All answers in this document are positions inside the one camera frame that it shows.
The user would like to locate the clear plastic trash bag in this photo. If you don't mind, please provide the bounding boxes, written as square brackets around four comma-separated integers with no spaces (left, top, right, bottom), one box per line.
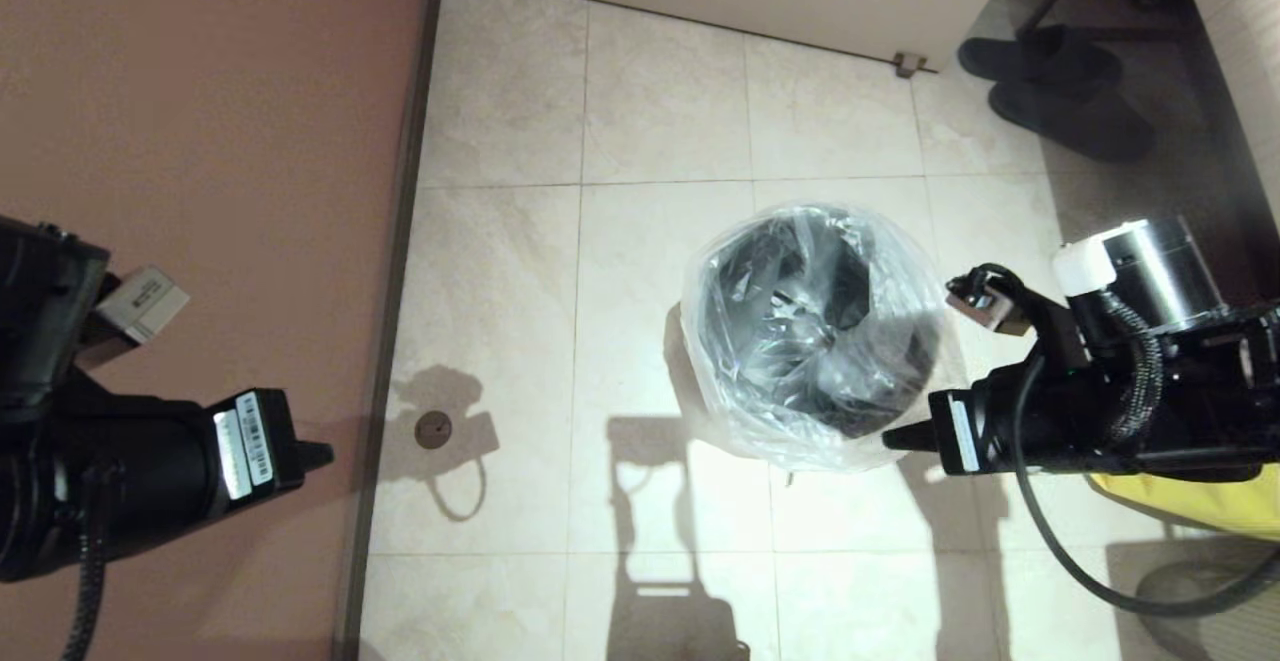
[679,202,953,473]

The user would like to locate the grey metal trash bin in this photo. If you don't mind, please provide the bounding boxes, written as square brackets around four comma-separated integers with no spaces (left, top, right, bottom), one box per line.
[697,213,943,442]

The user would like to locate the yellow bag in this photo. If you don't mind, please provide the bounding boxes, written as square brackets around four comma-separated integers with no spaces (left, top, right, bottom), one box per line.
[1088,464,1280,543]

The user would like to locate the black slipper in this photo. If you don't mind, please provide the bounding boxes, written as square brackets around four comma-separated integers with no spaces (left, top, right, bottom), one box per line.
[957,24,1123,84]
[988,74,1158,163]

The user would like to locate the light wooden cabinet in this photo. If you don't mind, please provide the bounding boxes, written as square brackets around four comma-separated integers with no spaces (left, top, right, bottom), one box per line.
[1168,0,1280,217]

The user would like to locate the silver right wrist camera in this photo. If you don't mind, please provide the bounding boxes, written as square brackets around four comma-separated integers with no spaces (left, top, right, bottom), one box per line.
[944,262,1033,338]

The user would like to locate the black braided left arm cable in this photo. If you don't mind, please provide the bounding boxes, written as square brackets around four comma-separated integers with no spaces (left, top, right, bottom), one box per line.
[60,459,113,661]

